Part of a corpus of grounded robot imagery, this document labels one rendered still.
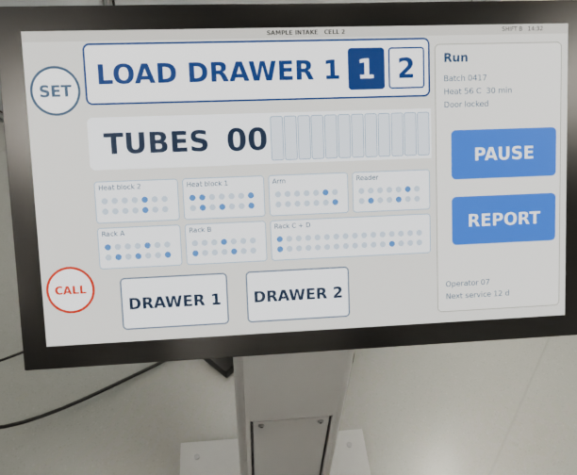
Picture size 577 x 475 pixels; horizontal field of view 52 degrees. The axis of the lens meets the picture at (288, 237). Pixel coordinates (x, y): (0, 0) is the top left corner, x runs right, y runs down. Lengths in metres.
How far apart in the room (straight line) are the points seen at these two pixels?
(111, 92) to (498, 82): 0.34
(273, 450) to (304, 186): 0.56
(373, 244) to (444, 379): 1.21
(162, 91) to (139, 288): 0.17
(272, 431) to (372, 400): 0.74
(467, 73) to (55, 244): 0.39
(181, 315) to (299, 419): 0.41
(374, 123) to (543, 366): 1.39
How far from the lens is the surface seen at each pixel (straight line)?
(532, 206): 0.59
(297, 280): 0.53
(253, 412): 0.87
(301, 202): 0.53
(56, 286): 0.55
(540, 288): 0.61
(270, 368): 0.78
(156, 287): 0.54
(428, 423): 1.65
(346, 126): 0.53
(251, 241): 0.53
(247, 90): 0.53
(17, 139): 0.55
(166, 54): 0.54
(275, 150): 0.53
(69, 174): 0.54
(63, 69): 0.55
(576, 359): 1.91
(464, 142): 0.56
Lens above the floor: 1.42
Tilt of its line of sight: 46 degrees down
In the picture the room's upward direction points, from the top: 3 degrees clockwise
